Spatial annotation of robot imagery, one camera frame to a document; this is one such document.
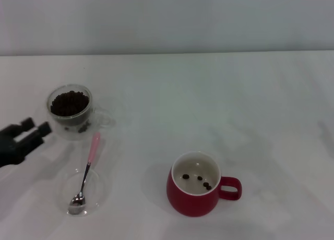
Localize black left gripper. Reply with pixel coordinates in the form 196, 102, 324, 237
0, 117, 52, 169

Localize coffee beans heap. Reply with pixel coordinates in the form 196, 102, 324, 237
50, 90, 90, 118

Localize pink-handled metal spoon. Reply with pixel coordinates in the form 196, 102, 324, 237
68, 131, 101, 215

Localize double-walled glass cup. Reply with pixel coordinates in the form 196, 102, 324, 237
46, 83, 116, 142

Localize red ceramic mug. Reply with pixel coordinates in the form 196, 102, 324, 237
166, 150, 243, 218

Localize clear glass saucer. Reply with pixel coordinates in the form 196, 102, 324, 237
55, 167, 105, 218

